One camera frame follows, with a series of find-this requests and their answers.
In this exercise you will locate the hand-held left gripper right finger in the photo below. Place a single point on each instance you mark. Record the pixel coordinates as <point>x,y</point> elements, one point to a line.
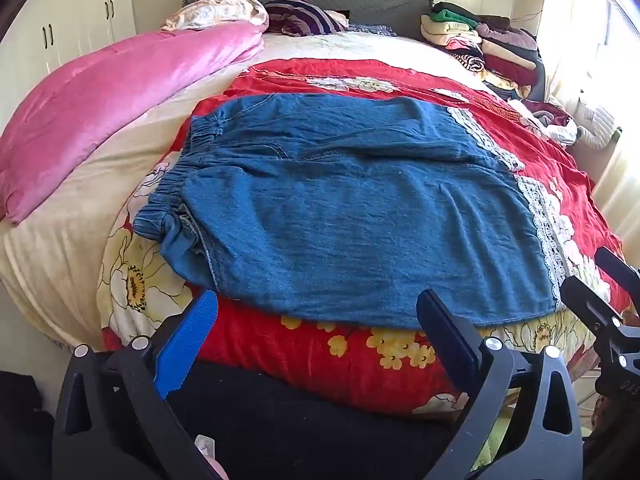
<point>450,340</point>

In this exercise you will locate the dark cloth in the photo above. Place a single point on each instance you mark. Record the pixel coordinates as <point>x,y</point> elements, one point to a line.
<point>300,425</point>

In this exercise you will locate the blue patterned cloth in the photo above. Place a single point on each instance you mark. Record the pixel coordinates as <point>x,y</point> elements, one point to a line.
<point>372,30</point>

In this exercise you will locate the blue denim pants lace trim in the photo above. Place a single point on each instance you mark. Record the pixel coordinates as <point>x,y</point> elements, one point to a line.
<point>350,210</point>

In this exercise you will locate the white wardrobe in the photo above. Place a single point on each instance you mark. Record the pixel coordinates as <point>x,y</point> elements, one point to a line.
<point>75,15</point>

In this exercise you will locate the red floral bedspread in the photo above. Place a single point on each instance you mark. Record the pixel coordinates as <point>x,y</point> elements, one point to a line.
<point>280,355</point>

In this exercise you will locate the purple striped pillow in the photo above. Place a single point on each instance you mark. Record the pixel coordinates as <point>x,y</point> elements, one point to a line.
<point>305,17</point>

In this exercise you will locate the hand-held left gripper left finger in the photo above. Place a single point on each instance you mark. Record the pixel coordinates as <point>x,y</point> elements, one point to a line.
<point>185,345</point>

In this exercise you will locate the white quilted garment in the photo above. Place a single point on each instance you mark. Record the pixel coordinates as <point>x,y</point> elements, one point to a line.
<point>597,120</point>

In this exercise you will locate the white floral pillow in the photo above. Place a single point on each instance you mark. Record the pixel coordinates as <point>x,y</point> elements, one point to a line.
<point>215,10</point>

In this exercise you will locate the maroon garment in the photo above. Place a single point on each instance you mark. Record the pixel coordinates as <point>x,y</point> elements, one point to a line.
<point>545,112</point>

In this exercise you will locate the pile of folded clothes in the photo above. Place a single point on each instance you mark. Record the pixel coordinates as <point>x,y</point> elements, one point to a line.
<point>500,45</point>

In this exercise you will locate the cream curtain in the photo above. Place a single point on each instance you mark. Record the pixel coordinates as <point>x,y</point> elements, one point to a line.
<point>565,35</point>

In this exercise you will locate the pink quilt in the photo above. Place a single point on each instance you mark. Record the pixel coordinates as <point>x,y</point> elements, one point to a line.
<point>100,100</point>

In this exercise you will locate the cream bed sheet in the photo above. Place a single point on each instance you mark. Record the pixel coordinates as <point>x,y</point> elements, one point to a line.
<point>75,195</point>

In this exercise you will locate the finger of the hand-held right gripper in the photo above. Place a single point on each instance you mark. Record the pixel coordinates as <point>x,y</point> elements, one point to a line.
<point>617,265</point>
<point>590,305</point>

